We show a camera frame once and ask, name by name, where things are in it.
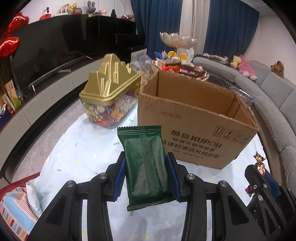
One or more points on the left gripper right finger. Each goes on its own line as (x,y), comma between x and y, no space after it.
(187,187)

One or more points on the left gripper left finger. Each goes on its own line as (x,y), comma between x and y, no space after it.
(103,188)

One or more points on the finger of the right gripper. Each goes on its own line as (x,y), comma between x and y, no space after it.
(284,198)
(263,207)

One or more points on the red twisted wrapper candy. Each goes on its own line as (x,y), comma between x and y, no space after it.
(260,166)

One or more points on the dark green snack packet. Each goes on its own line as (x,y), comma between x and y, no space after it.
(145,166)

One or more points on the brown cardboard box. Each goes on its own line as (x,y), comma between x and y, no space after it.
(202,123)

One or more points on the grey curved sofa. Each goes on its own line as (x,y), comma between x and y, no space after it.
(273,103)

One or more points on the gold lid candy jar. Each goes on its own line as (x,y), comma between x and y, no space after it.
(110,92)

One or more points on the brown teddy bear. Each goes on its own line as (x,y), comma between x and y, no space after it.
(278,69)

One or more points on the pink plush toy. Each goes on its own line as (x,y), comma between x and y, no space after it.
(246,70)

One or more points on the two tier snack stand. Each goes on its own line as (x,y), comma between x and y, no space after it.
(180,59)

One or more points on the plastic bag of peanuts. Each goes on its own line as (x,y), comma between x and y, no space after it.
(144,66)

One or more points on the yellow plush toy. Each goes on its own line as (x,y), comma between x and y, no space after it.
(235,62)

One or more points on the black piano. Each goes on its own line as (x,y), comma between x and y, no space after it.
(108,35)

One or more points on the black television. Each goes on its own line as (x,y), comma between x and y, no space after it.
(49,44)

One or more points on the blue curtain right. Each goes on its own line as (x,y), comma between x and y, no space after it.
(231,28)

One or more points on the blue curtain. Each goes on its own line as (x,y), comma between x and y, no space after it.
(231,28)
(154,17)

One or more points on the red heart balloon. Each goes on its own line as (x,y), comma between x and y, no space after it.
(11,44)

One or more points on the blue curtain left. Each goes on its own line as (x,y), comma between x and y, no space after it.
(154,17)

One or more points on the grey bunny plush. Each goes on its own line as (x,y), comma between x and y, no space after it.
(91,7)

